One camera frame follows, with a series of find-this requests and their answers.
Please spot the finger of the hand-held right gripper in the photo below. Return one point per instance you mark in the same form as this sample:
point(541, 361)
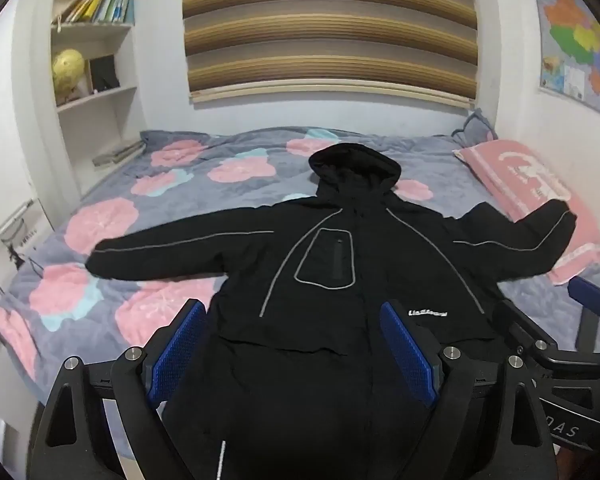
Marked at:
point(594, 297)
point(522, 327)

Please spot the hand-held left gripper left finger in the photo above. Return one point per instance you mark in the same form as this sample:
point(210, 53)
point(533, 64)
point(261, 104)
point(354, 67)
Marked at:
point(180, 345)

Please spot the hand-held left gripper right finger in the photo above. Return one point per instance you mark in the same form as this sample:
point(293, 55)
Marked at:
point(407, 350)

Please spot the black hooded jacket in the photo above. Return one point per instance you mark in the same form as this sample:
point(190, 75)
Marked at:
point(330, 280)

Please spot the pink pillow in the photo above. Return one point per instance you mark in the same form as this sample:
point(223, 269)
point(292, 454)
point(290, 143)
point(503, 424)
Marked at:
point(535, 185)

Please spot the grey pink floral blanket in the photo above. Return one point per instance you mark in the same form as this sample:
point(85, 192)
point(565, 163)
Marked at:
point(145, 220)

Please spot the grey book stack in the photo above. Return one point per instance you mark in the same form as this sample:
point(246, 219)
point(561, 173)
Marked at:
point(117, 153)

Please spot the grey cushion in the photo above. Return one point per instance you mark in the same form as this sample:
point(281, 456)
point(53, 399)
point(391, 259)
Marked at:
point(475, 130)

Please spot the black box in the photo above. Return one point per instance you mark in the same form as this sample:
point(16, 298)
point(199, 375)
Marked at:
point(103, 72)

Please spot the white bookshelf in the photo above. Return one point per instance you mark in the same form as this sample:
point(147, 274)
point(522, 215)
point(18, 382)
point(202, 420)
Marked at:
point(97, 60)

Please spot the brown striped window blind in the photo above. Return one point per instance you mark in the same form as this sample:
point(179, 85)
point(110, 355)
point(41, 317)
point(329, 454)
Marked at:
point(330, 30)

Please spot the colourful wall map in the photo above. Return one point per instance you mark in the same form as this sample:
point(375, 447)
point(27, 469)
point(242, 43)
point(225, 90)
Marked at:
point(580, 45)

